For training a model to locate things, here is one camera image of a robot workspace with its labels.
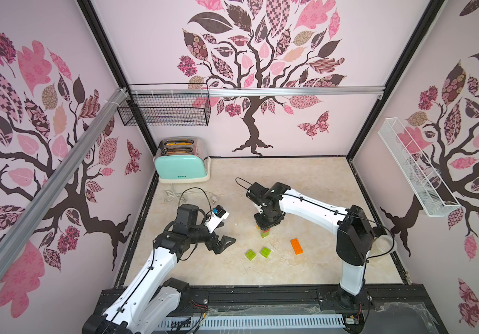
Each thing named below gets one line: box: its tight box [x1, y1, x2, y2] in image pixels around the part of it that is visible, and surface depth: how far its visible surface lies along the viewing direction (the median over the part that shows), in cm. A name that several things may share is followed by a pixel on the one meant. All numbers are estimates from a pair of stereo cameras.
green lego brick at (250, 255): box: [245, 249, 257, 261], surface depth 86 cm
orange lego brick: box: [289, 237, 305, 256], surface depth 89 cm
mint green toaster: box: [152, 136, 211, 184], surface depth 105 cm
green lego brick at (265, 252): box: [260, 247, 272, 259], surface depth 87 cm
